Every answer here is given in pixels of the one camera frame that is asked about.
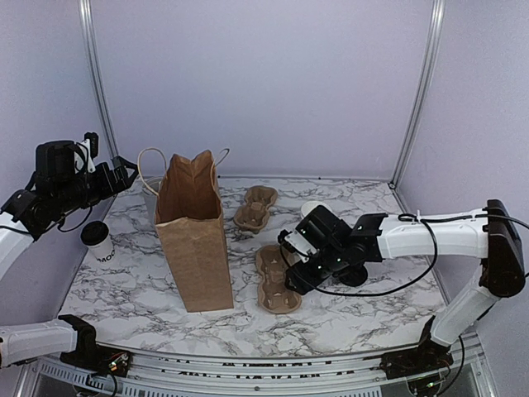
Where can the right aluminium corner post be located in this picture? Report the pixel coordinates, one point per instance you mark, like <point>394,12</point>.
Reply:
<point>427,71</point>

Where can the white utensil holder cup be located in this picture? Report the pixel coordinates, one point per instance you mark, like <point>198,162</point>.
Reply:
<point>151,198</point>

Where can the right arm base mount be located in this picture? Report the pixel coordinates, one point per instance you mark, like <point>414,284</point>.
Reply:
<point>426,356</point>

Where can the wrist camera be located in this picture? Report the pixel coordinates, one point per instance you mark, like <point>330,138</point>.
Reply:
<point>85,152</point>
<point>296,244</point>

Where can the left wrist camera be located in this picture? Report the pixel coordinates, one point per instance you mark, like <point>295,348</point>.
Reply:
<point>85,152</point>

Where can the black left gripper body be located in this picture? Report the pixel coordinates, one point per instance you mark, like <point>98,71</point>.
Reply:
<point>71,194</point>

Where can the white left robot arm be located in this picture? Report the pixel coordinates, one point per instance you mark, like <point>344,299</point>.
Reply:
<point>22,343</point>

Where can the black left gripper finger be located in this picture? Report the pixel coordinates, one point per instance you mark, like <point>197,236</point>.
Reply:
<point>119,162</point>
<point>126,177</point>

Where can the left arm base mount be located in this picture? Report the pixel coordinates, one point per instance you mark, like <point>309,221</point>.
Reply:
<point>92,356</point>

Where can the cardboard cup carrier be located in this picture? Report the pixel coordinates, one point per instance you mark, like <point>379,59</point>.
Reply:
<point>254,214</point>
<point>273,296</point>

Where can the aluminium front rail frame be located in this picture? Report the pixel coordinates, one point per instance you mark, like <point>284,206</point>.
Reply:
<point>171,374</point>

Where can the brown paper bag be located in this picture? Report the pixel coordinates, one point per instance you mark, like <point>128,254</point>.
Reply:
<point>189,222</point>

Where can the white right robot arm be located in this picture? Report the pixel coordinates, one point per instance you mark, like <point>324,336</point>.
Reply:
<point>488,234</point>

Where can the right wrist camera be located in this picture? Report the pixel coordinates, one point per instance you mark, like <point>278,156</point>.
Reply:
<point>296,244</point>

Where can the aluminium corner post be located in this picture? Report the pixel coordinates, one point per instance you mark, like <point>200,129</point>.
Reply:
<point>427,71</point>
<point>89,36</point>

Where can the left aluminium corner post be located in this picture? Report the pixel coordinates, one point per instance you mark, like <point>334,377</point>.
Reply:
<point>89,36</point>

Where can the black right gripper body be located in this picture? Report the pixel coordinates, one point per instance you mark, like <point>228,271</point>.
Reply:
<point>331,263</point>

